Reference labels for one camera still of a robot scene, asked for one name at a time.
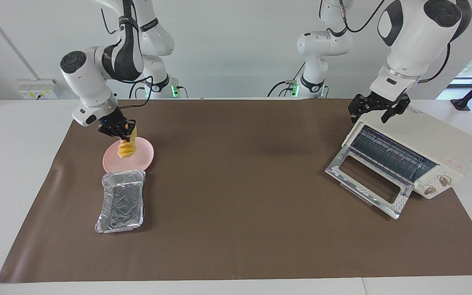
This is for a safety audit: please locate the aluminium foil tray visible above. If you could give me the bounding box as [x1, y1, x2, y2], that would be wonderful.
[95, 170, 146, 234]

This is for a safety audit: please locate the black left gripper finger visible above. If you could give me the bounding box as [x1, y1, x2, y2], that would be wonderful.
[348, 95, 368, 123]
[381, 98, 411, 123]

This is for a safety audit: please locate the black arm base cable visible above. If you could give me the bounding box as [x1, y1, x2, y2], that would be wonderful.
[129, 79, 146, 99]
[267, 61, 306, 98]

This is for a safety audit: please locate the black left arm base cable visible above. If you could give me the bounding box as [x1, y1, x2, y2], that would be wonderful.
[267, 61, 306, 98]

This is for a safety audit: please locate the pink round plate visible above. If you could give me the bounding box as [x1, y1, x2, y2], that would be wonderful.
[102, 137, 154, 173]

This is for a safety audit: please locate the oven wire rack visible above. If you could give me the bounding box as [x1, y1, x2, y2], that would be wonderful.
[351, 125, 429, 185]

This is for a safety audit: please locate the glass oven door, metal frame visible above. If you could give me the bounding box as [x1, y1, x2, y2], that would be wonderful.
[325, 145, 415, 220]

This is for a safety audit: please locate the black right arm base cable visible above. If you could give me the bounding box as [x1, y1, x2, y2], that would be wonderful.
[129, 79, 146, 99]

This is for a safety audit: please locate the white wall socket strip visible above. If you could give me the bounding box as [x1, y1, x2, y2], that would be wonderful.
[18, 79, 62, 100]

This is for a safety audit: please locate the golden ridged bread roll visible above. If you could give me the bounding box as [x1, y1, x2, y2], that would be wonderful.
[116, 125, 138, 160]

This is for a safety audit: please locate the brown table mat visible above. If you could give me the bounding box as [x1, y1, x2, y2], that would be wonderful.
[0, 98, 472, 283]

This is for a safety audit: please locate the cream toaster oven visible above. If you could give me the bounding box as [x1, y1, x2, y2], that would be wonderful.
[342, 104, 472, 200]

